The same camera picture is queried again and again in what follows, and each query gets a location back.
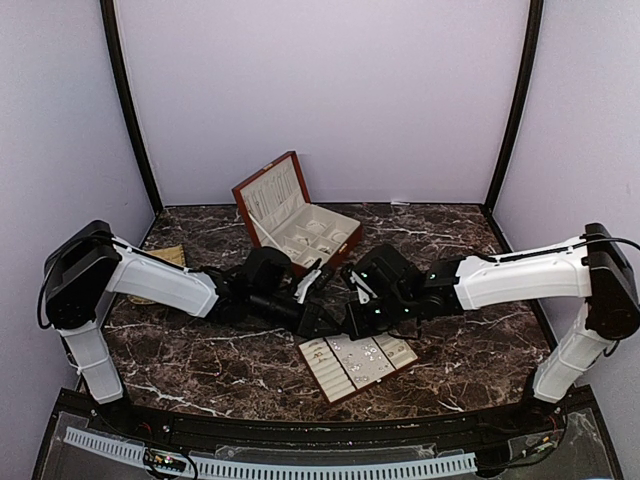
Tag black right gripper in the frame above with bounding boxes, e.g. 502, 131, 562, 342
341, 290, 415, 340

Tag red jewelry tray insert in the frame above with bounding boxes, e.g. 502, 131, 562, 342
298, 334, 418, 404

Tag red wooden jewelry box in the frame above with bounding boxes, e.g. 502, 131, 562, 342
232, 151, 363, 273

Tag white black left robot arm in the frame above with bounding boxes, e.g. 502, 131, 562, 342
36, 220, 343, 436

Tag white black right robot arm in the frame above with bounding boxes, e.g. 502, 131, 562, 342
341, 223, 639, 434

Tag woven bamboo tray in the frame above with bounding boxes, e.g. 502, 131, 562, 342
148, 245, 186, 267

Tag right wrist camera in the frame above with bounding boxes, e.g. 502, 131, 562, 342
340, 263, 377, 305

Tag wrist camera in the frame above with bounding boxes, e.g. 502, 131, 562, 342
293, 264, 335, 304
340, 263, 377, 305

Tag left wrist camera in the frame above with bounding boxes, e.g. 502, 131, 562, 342
293, 264, 335, 304

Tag black front table rail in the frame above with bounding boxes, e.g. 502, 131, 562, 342
101, 401, 525, 450

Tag white slotted cable duct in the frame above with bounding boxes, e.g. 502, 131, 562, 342
63, 427, 478, 480

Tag right black frame post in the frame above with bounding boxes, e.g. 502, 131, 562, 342
482, 0, 545, 216

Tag black frame post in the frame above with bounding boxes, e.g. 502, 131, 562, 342
99, 0, 164, 216
482, 0, 545, 216

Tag left black frame post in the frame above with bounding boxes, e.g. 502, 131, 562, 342
99, 0, 164, 216

